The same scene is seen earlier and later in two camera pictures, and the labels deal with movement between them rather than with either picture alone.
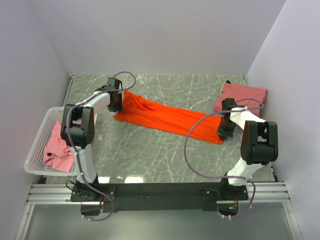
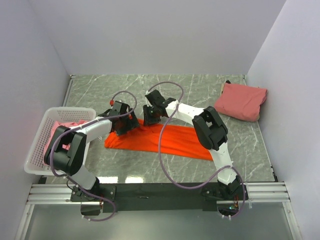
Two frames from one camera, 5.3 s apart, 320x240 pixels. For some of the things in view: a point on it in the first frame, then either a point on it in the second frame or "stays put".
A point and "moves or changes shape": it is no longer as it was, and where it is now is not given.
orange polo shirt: (138, 109) moves or changes shape
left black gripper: (119, 107) -> (132, 123)
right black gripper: (224, 135) -> (147, 120)
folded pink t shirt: (251, 98) stays put
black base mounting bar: (154, 196) stays put
